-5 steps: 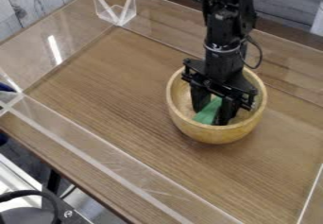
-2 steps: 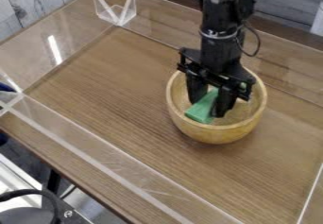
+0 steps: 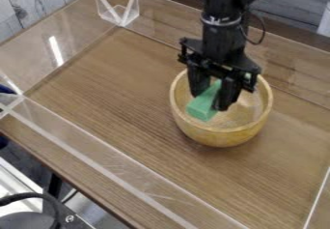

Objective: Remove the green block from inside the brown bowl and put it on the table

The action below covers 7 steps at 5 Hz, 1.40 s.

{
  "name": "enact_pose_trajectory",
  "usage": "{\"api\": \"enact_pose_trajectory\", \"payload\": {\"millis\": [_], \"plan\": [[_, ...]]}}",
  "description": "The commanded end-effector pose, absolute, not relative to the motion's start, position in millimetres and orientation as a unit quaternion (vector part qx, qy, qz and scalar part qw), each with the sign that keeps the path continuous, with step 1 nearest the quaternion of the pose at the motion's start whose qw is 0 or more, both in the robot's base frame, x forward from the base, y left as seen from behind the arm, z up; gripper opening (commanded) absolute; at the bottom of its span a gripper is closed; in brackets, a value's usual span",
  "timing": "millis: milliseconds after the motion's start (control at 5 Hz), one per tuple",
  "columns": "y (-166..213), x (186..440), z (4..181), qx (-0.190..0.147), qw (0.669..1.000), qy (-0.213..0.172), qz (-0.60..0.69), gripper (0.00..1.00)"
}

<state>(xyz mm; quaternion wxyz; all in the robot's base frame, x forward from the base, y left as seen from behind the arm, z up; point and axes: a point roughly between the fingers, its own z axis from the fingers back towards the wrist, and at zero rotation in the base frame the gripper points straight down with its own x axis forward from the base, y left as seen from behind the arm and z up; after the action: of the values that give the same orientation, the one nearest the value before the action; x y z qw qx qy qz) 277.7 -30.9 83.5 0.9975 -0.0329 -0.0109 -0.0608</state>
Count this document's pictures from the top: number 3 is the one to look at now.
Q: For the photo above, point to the green rectangular block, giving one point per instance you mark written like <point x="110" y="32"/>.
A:
<point x="199" y="107"/>

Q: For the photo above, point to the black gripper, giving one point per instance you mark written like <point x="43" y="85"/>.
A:
<point x="217" y="56"/>

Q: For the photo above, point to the black table leg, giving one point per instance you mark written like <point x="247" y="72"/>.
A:
<point x="55" y="186"/>

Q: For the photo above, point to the clear acrylic enclosure wall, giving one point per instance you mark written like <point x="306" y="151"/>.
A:
<point x="96" y="110"/>

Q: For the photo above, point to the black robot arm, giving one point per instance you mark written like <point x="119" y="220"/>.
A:
<point x="223" y="12"/>

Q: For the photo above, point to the blue object left edge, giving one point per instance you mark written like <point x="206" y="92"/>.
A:
<point x="5" y="90"/>

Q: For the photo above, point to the brown wooden bowl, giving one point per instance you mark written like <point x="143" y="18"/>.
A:
<point x="221" y="133"/>

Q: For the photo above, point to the black metal bracket with screw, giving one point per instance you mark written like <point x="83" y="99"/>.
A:
<point x="70" y="219"/>

